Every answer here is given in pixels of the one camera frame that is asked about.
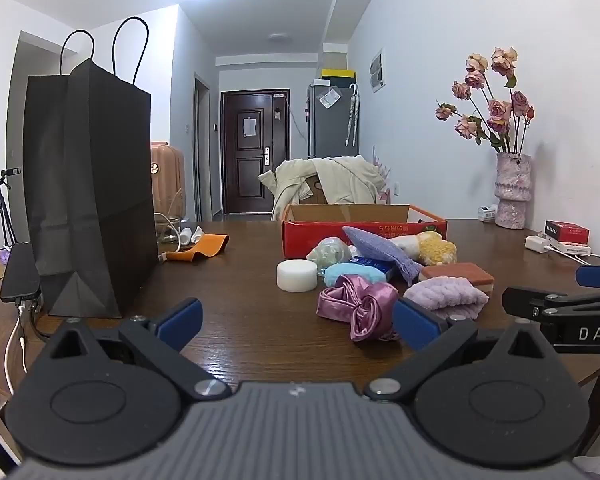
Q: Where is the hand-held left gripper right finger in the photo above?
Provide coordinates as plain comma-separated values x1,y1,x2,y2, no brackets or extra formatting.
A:
362,297,556,403

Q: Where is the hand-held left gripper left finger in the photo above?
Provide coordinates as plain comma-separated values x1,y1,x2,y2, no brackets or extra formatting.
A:
44,297,233,402

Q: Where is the lilac fluffy headband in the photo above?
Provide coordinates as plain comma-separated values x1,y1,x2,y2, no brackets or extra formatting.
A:
403,277,491,322

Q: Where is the purple satin bow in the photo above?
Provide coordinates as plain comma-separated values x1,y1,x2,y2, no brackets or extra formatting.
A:
316,274,400,343

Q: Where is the orange sponge block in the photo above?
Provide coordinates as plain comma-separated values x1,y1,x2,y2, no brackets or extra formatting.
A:
419,261,496,296

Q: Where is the yellow white plush toy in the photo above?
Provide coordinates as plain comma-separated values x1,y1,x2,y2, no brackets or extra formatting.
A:
391,230,458,266

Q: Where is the purple knit cloth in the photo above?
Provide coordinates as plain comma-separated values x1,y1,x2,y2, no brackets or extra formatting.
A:
342,226,425,283

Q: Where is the clear plastic item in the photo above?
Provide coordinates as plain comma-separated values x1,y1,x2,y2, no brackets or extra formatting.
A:
306,238,353,267

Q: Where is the white round sponge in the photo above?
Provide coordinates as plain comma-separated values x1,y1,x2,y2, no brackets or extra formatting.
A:
276,259,319,293

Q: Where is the red cardboard box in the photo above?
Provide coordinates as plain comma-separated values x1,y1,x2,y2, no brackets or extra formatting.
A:
281,203,447,261

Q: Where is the white power strip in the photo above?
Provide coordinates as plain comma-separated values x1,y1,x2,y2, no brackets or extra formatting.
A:
550,242,600,264

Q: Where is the small red box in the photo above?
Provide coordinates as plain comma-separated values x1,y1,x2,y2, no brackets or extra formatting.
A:
545,220,591,246

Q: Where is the blue packet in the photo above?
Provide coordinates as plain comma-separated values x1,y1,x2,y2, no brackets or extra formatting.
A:
350,256,396,281

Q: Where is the pink speckled vase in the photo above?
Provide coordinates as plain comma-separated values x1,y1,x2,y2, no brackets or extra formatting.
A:
495,152,533,231

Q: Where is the pink suitcase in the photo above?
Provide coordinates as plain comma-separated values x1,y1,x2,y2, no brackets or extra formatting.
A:
150,142,187,223

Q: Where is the beige jacket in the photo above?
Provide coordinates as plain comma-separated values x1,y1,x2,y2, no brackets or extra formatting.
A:
258,156,393,221

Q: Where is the black paper bag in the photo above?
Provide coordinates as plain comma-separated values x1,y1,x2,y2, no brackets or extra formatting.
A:
24,16,160,319

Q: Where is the wooden chair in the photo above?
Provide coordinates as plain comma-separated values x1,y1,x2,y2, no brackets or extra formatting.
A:
300,175,331,206

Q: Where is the black phone on stand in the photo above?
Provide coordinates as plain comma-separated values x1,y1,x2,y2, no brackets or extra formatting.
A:
0,241,43,307

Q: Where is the dark brown door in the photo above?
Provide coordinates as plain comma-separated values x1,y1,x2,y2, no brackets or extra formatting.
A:
220,90,291,216

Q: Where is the dried pink rose bouquet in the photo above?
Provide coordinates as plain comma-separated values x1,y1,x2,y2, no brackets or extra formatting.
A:
435,46,536,156

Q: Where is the grey fridge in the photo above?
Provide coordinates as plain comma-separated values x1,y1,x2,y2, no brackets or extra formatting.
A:
307,82,360,158

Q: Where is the white umbrella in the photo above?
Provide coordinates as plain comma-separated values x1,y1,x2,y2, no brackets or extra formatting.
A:
347,84,360,147

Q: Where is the orange cloth strap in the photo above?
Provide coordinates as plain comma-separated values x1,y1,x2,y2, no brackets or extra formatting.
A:
161,233,230,263

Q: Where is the white charger with cable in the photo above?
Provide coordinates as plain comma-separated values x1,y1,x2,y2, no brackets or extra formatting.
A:
152,212,207,252

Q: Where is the white cable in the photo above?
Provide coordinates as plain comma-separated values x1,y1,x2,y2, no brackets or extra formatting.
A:
5,305,33,396

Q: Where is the black tripod with camera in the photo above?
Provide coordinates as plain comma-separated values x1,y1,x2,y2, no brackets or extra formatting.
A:
0,166,23,251

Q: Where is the white wall panel box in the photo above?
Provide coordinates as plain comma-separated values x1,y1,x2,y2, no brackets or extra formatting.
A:
370,49,386,93

